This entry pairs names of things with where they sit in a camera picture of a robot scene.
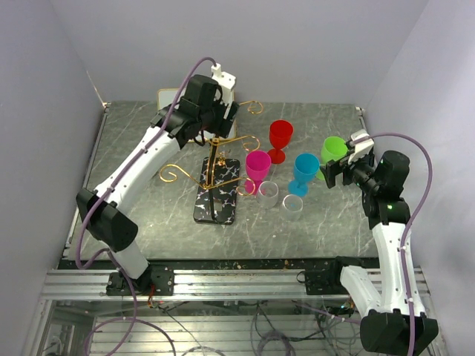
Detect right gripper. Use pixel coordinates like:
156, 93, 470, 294
320, 148, 381, 194

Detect blue plastic wine glass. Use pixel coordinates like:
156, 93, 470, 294
288, 153, 320, 197

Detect red plastic wine glass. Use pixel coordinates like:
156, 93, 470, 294
268, 119, 294, 165

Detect gold wine glass rack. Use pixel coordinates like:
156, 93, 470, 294
159, 99, 264, 225

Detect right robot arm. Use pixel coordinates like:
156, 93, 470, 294
297, 151, 439, 355

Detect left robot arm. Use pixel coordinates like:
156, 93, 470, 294
76, 69, 239, 294

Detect green plastic wine glass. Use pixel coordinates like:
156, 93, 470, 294
316, 136, 348, 181

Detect pink plastic wine glass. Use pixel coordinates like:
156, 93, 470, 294
244, 150, 272, 194

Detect clear glass cup right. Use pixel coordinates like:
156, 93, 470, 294
279, 194, 304, 221

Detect clear glass cup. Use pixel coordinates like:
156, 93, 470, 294
279, 194, 304, 221
257, 181, 279, 208

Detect gold framed mirror tray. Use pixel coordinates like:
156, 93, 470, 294
157, 88, 237, 140

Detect clear glass cup left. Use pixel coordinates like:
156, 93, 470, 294
257, 181, 279, 208

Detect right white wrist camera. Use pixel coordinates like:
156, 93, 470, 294
348, 129, 374, 164

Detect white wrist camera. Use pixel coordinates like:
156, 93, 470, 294
211, 63, 236, 104
348, 129, 374, 164

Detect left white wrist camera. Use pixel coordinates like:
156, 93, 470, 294
211, 63, 236, 104

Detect aluminium mounting rail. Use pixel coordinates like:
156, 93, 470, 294
40, 259, 431, 301

